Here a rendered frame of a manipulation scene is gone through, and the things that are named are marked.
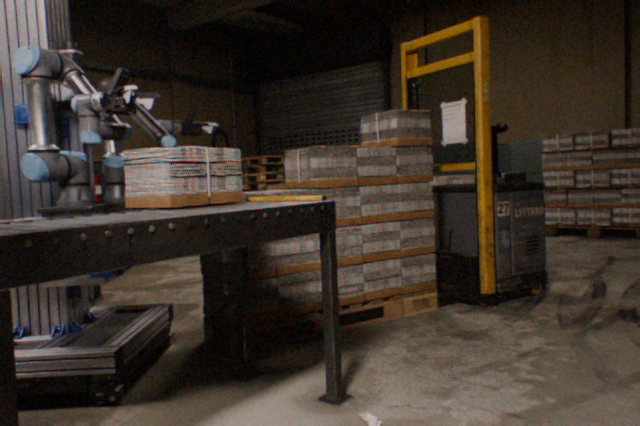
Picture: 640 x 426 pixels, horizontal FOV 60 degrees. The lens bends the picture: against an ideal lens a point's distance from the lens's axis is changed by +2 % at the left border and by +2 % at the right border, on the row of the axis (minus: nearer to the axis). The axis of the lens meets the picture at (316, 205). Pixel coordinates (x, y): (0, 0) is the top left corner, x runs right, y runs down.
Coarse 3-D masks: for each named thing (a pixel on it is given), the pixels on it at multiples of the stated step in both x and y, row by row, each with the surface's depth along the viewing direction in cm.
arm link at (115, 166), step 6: (108, 162) 282; (114, 162) 281; (120, 162) 282; (108, 168) 282; (114, 168) 281; (120, 168) 282; (108, 174) 282; (114, 174) 282; (120, 174) 283; (126, 174) 285; (108, 180) 283; (114, 180) 282; (120, 180) 283
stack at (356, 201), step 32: (256, 192) 302; (288, 192) 297; (320, 192) 308; (352, 192) 320; (384, 192) 333; (384, 224) 333; (224, 256) 280; (256, 256) 288; (288, 256) 298; (352, 256) 321; (224, 288) 283; (256, 288) 289; (288, 288) 299; (320, 288) 310; (352, 288) 321; (384, 288) 334; (288, 320) 299; (320, 320) 310; (384, 320) 334
